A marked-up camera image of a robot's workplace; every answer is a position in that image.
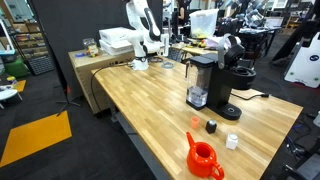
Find red ceramic kettle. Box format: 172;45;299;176
185;131;226;180

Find small orange cup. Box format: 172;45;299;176
190;115;201;130

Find cluttered wooden desk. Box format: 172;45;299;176
171;37;221;57

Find black pod coffee machine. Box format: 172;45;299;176
184;33;258;122

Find flat white box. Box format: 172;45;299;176
98;26;134;44
99;39;135;56

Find black coffee pod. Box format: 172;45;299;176
205;119;218;135

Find clear plastic storage bin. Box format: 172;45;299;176
188;8;220;40

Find person in dark clothes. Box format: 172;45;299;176
176;0;191;27

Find clear jar colourful contents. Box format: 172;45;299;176
82;37;100;58

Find white coffee pod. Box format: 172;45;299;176
225;133;239;151

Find black tripod stand legs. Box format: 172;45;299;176
55;84;83;117

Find black divider panel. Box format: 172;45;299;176
28;0;164;101

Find black work table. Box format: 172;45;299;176
238;25;283;51

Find black perforated crate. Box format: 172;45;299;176
25;54;56;76

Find large orange floor mat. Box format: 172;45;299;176
0;110;73;168

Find wooden shelf unit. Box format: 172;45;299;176
9;21;46;61

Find small orange floor mat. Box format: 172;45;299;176
13;79;27;93

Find green bin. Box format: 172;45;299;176
3;56;30;79

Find white board blue logo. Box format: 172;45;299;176
283;31;320;89

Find white round stool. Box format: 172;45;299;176
0;84;24;109

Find black equipment stand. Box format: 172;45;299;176
276;146;320;180

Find blue cable coil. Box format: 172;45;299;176
161;61;176;70

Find grey table frame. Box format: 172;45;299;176
108;103;171;180

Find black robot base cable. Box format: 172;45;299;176
90;62;134;116

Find black coffee machine power cord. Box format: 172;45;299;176
230;91;271;102

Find blue floor cables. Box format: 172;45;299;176
285;121;312;158

